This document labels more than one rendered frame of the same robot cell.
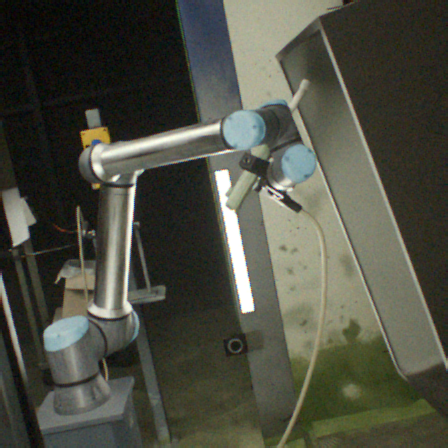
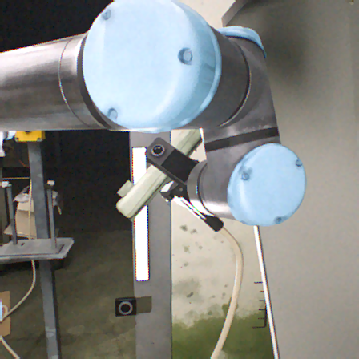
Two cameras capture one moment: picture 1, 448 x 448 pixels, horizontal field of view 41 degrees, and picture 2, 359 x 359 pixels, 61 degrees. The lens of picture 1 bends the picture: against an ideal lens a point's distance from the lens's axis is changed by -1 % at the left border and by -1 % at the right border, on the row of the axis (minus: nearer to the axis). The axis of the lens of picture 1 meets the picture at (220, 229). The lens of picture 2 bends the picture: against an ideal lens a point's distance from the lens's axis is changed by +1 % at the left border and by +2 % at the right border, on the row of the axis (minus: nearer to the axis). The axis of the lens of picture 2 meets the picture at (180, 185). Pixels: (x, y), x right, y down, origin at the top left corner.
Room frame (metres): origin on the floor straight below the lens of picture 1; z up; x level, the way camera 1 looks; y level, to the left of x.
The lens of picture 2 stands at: (1.22, -0.10, 1.37)
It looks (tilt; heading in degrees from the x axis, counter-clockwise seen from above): 11 degrees down; 354
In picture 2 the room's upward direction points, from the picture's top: straight up
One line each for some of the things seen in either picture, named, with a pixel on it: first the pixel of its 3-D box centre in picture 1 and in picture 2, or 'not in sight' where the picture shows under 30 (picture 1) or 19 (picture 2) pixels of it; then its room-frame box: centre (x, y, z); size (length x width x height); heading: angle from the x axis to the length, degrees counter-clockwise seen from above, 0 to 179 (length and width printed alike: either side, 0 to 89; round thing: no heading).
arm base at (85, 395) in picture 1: (79, 387); not in sight; (1.90, 0.56, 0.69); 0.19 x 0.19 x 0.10
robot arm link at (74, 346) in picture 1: (72, 347); not in sight; (1.91, 0.55, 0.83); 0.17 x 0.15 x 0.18; 145
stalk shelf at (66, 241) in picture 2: (129, 298); (35, 248); (2.64, 0.46, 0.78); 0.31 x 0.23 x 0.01; 91
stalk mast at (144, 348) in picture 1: (130, 283); (43, 231); (2.78, 0.47, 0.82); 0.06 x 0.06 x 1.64; 1
